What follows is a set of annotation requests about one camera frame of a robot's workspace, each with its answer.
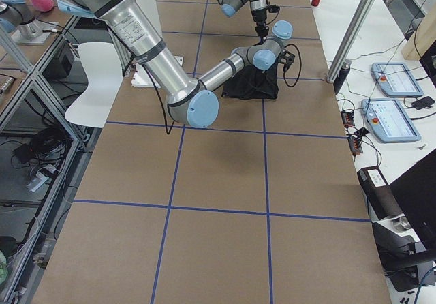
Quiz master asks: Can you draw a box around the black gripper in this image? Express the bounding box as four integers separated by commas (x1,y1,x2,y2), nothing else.
251,5,280,40
278,50,295,70

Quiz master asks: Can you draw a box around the black graphic t-shirt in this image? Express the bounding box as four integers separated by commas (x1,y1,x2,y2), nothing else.
221,63,279,100

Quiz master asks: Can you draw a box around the upper teach pendant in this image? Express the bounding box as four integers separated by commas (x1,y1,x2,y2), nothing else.
371,62,424,97

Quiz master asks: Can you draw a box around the teach pendant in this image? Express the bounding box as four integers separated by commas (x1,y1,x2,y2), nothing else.
361,98,421,143
371,62,424,97

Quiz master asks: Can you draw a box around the lower teach pendant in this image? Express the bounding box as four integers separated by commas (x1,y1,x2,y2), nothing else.
361,98,421,143

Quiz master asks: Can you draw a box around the black box printer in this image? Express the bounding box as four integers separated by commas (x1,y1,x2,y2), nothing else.
357,166,402,219

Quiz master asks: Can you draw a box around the black monitor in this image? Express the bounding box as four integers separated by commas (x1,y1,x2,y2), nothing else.
390,151,436,249

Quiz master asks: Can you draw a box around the white power strip on floor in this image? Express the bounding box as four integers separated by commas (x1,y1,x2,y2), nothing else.
27,164,57,192

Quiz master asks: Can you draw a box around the aluminium frame post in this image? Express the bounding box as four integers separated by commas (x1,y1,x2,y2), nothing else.
326,0,375,83

